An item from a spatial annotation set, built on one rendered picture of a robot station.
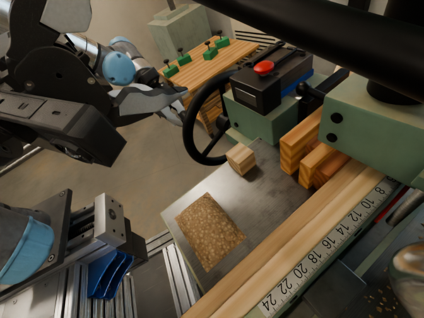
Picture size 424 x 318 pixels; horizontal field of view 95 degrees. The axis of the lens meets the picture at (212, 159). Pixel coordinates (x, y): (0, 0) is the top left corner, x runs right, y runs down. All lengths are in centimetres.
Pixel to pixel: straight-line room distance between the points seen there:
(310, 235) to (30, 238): 32
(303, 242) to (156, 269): 96
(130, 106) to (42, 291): 59
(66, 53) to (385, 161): 30
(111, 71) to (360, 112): 48
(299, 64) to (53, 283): 75
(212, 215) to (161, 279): 85
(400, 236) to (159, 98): 41
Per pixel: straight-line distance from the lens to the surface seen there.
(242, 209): 31
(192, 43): 242
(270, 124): 33
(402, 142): 24
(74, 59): 21
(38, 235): 34
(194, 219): 30
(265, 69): 33
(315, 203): 27
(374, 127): 24
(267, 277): 23
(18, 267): 34
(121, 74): 55
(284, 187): 32
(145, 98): 24
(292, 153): 29
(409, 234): 44
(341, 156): 30
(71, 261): 70
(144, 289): 115
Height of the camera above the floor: 118
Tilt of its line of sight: 48 degrees down
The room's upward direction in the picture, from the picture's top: 25 degrees counter-clockwise
